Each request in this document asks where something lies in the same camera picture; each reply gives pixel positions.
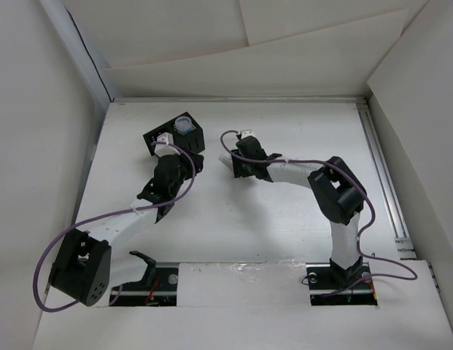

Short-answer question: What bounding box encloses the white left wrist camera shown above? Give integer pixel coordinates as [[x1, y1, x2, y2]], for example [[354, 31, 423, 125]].
[[154, 132, 177, 157]]

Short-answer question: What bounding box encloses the black two-compartment organizer box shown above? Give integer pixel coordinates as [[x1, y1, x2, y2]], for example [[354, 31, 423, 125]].
[[143, 112, 205, 155]]

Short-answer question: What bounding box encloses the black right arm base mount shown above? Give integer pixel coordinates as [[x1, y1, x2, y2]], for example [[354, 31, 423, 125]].
[[301, 262, 378, 306]]

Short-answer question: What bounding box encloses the clear jar of paper clips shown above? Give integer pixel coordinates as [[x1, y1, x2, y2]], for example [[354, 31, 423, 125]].
[[174, 115, 194, 135]]

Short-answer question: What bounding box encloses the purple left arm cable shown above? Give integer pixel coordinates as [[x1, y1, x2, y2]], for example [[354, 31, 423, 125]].
[[32, 141, 197, 313]]

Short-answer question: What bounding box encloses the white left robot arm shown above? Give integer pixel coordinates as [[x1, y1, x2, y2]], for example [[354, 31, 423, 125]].
[[48, 151, 204, 306]]

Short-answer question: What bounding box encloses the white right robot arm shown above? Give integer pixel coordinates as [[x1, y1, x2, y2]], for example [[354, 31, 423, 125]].
[[231, 131, 366, 287]]

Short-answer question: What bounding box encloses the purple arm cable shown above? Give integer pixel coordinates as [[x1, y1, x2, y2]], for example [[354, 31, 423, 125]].
[[32, 141, 197, 313], [219, 130, 419, 298]]

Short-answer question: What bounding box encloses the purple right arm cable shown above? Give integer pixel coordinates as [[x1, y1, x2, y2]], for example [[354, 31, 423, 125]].
[[219, 130, 419, 298]]

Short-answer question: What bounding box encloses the aluminium rail back edge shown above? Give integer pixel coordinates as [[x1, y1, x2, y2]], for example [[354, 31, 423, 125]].
[[113, 96, 367, 105]]

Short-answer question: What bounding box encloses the aluminium rail right edge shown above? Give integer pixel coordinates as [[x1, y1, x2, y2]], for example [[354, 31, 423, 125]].
[[356, 98, 417, 260]]

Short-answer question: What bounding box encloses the orange highlighter marker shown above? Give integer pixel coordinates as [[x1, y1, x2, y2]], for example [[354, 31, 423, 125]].
[[218, 155, 233, 172]]

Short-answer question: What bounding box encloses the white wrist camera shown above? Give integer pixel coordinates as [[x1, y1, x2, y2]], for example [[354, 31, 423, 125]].
[[154, 132, 177, 157], [236, 129, 255, 140]]

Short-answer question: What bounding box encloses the aluminium rail edge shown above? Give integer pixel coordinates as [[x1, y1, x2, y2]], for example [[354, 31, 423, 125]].
[[113, 96, 367, 105], [356, 98, 417, 260]]

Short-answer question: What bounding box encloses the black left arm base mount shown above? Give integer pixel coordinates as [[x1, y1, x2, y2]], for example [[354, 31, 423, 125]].
[[109, 251, 179, 307]]

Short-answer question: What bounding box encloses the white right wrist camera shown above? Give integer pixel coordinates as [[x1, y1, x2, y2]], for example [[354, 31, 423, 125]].
[[236, 129, 255, 140]]

